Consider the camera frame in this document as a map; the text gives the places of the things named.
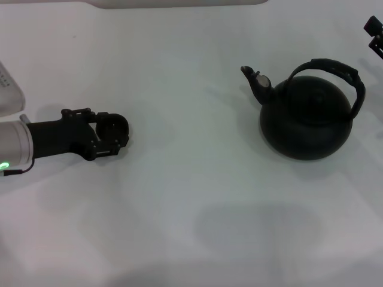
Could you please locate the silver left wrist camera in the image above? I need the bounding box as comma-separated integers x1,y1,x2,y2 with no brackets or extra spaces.
0,61,26,117

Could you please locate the black round teapot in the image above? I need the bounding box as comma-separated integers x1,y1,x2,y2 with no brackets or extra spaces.
240,58,366,161

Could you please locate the dark brown teacup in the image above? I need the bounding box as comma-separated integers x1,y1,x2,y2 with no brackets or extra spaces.
95,113,130,142

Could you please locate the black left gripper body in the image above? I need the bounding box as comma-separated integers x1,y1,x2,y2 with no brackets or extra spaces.
26,109,101,162

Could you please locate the thin dark wrist cable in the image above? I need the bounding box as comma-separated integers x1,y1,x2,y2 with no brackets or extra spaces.
0,158,35,178

